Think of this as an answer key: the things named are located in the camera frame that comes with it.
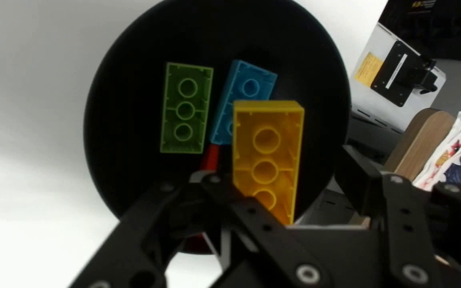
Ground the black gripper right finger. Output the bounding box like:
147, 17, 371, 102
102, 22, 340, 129
334, 142, 461, 288

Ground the green building block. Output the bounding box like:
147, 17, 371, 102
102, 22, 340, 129
158, 60, 215, 155

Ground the yellow building block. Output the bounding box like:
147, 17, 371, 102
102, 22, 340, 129
230, 99, 305, 227

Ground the black hard carrying case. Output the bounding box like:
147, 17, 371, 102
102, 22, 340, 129
377, 0, 461, 63

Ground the black bowl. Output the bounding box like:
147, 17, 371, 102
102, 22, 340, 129
81, 0, 351, 259

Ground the black charger device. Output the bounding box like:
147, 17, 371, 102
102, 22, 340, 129
369, 39, 438, 108

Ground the blue building block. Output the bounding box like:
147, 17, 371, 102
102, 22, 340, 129
207, 57, 279, 147

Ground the black and white device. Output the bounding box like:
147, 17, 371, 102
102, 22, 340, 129
348, 22, 448, 134

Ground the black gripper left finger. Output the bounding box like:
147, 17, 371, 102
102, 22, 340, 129
68, 169, 380, 288

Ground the wooden desk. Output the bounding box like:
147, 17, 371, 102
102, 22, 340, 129
382, 107, 457, 183

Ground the red building block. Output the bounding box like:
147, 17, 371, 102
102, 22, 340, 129
201, 143, 222, 172

